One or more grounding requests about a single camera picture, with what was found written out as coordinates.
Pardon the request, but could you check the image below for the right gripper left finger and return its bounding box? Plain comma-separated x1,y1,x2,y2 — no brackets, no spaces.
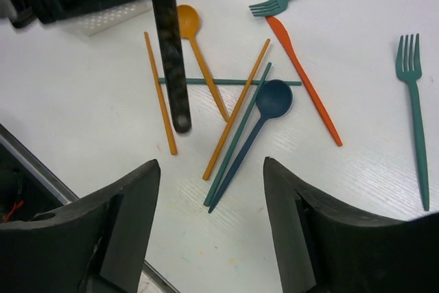
1,160,161,292

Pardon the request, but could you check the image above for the blue plastic spoon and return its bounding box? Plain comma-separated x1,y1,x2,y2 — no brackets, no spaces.
208,80,293,213

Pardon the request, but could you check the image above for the teal fork right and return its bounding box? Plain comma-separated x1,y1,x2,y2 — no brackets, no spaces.
395,34,430,211

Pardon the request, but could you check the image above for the orange plastic knife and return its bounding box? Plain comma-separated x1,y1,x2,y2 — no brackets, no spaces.
265,16,343,147

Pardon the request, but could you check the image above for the orange chopstick left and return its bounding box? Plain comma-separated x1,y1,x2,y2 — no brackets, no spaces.
143,32,178,156

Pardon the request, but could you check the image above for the teal chopstick crossing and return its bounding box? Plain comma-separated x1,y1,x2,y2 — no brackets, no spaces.
158,78,302,86

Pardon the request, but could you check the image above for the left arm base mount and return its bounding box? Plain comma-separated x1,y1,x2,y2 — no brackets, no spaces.
0,141,66,224

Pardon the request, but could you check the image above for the orange chopstick middle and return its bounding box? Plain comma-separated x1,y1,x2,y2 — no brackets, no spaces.
202,38,271,180

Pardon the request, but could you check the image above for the teal chopstick beside spoon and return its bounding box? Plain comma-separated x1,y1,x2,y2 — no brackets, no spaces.
204,62,272,207

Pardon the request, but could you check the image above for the orange plastic spoon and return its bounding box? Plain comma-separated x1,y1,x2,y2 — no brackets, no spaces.
177,5,229,121

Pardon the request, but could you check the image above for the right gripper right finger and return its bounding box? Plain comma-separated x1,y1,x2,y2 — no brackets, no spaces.
263,157,438,292

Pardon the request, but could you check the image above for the white utensil caddy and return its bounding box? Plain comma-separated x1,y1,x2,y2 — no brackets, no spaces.
58,0,152,36

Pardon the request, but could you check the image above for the orange chopstick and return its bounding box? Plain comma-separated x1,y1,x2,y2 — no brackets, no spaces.
143,32,178,156
202,38,271,180

